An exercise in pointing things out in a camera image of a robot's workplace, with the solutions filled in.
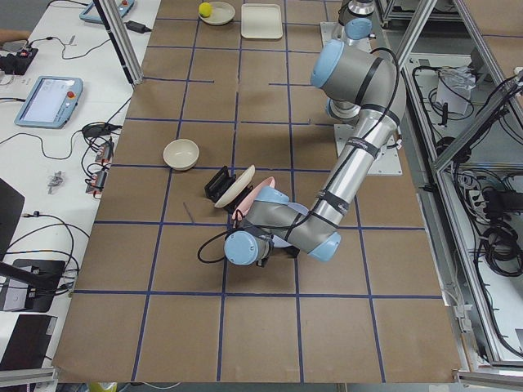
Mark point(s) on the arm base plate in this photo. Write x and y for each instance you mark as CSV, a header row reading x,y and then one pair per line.
x,y
329,32
388,160

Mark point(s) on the black power brick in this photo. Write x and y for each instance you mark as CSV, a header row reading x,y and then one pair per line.
x,y
137,27

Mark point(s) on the black monitor stand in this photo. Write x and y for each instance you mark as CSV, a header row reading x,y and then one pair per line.
x,y
30,284

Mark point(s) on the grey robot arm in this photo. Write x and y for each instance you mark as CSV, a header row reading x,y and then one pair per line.
x,y
355,18
360,86

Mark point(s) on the pink plate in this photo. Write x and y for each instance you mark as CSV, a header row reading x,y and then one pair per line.
x,y
244,206

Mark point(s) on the black box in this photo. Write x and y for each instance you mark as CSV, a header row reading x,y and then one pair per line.
x,y
28,344

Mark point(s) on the white paper bag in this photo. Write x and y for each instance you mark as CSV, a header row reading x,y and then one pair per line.
x,y
454,89

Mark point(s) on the yellow lemon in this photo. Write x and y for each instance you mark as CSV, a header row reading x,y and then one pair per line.
x,y
205,9

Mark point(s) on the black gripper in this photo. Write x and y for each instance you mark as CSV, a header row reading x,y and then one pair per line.
x,y
288,250

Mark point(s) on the black plate rack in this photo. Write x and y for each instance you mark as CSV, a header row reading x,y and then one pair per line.
x,y
220,183

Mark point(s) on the cream plate in rack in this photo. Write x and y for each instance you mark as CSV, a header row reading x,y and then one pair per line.
x,y
236,188

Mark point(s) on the aluminium side frame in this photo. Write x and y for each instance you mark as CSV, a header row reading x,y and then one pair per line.
x,y
471,169

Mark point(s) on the aluminium frame post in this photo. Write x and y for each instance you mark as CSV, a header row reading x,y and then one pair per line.
x,y
120,40

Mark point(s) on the cream bowl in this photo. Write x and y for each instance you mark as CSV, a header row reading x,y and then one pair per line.
x,y
181,154

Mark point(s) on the white rectangular tray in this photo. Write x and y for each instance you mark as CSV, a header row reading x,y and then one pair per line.
x,y
261,21

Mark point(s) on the grey oval plate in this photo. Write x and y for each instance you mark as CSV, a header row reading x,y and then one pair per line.
x,y
222,13

